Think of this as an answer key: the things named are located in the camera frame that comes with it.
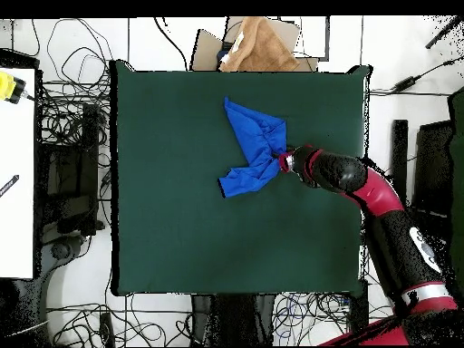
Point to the black rod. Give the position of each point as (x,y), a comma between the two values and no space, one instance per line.
(444,32)

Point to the dark green table cloth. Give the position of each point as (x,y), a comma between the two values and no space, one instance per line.
(163,235)

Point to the cardboard box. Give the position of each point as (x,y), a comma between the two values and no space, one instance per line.
(206,50)

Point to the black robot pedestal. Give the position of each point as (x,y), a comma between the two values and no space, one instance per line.
(235,319)

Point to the brown towel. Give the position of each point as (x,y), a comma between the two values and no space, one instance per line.
(261,50)

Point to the black chair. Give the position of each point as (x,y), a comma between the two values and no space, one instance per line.
(433,166)

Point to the blue shirt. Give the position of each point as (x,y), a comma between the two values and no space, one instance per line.
(257,141)

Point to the black metal frame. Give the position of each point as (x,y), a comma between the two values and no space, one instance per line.
(88,163)

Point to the white table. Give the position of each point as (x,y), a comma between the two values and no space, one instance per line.
(16,163)

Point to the yellow and black tool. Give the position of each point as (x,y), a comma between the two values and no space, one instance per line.
(7,87)

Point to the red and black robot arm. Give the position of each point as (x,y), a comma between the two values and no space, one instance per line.
(377,195)

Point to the black marker pen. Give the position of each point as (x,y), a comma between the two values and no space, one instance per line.
(9,185)

